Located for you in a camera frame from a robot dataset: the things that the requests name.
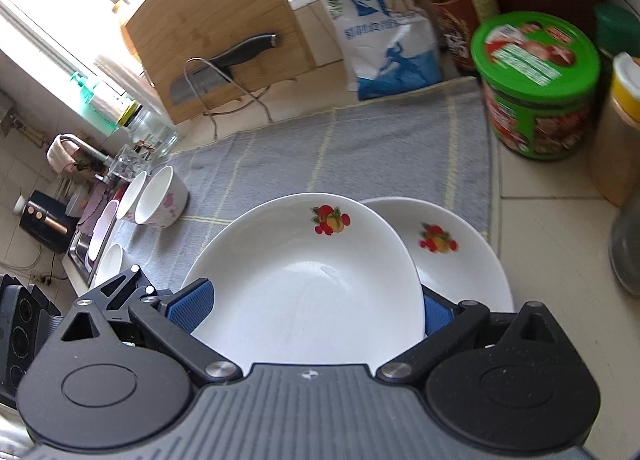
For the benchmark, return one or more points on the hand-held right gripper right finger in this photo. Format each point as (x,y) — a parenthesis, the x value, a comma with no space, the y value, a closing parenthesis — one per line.
(437,315)

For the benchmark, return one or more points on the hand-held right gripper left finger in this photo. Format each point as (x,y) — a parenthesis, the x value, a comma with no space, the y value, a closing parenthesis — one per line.
(192,305)

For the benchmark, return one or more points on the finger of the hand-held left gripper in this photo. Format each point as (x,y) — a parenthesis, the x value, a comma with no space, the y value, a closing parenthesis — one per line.
(135,277)

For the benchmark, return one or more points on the white plate with centre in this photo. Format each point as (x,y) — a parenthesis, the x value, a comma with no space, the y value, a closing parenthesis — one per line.
(465,265)

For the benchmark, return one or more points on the white fruit print plate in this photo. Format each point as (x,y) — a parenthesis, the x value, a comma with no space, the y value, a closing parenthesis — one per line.
(300,290)

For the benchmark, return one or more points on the steel sink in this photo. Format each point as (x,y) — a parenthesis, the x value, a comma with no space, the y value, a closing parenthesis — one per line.
(82,250)

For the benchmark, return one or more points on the black appliance with copper knobs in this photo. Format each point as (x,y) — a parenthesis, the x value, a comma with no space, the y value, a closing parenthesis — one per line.
(45,225)

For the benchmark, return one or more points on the clear glass tumbler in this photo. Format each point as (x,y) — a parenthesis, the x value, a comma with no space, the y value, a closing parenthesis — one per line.
(125,165)

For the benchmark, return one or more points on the metal faucet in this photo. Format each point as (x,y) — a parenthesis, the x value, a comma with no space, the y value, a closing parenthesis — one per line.
(95,156)

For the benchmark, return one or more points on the glass jar with dark lid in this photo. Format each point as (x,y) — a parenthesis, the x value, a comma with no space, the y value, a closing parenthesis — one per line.
(150,132)

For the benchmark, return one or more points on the grey green checked dish towel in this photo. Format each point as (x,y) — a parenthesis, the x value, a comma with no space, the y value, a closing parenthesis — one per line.
(350,150)

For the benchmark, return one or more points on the green dish soap bottle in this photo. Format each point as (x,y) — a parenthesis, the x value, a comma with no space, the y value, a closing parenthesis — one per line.
(87,90)

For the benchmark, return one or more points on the red capped glass bottle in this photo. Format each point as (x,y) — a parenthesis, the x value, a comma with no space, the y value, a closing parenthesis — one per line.
(630,250)

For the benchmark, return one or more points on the tall clear plastic roll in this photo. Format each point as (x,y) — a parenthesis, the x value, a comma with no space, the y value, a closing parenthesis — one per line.
(120,72)

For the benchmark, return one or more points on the yellow capped spice jar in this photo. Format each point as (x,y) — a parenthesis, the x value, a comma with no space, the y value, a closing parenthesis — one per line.
(620,140)

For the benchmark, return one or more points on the green lidded sauce tub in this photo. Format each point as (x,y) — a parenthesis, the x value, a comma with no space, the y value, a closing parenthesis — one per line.
(535,65)

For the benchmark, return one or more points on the white blue salt bag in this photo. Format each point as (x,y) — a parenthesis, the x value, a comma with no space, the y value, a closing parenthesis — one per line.
(390,50)

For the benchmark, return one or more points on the orange cooking wine bottle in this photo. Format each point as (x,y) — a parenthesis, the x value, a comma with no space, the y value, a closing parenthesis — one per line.
(120,6)

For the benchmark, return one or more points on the bamboo cutting board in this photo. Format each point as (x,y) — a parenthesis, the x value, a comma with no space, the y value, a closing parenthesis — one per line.
(210,0)

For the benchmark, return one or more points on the dark vinegar bottle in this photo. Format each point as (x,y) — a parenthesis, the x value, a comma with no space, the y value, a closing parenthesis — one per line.
(450,0)

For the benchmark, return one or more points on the green capped jar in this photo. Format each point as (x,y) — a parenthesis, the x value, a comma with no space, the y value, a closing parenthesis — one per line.
(620,30)

